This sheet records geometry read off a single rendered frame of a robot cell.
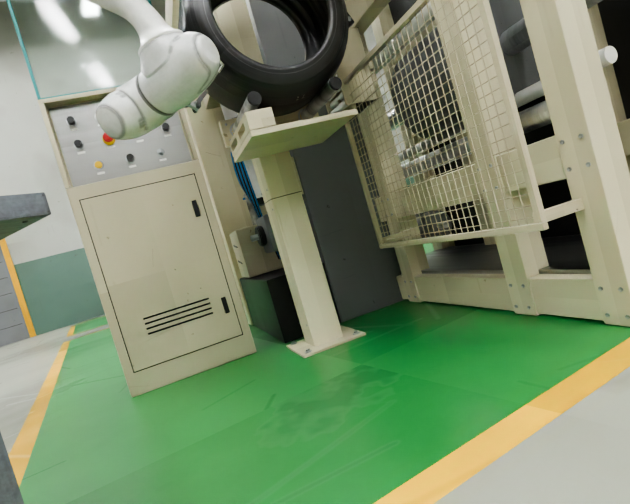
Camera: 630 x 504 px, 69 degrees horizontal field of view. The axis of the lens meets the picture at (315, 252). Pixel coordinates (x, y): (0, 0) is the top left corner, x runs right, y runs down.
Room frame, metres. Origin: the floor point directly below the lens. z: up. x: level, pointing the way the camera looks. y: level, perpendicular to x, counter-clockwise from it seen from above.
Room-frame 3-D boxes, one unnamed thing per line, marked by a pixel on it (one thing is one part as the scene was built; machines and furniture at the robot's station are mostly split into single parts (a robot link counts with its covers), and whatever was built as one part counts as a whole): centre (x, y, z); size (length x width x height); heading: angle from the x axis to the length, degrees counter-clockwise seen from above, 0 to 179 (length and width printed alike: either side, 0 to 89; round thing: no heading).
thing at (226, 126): (1.83, 0.02, 0.90); 0.40 x 0.03 x 0.10; 108
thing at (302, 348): (1.90, 0.07, 0.01); 0.27 x 0.27 x 0.02; 18
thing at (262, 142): (1.66, -0.03, 0.80); 0.37 x 0.36 x 0.02; 108
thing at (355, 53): (1.99, -0.33, 1.05); 0.20 x 0.15 x 0.30; 18
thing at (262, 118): (1.62, 0.10, 0.83); 0.36 x 0.09 x 0.06; 18
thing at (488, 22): (1.54, -0.42, 0.65); 0.90 x 0.02 x 0.70; 18
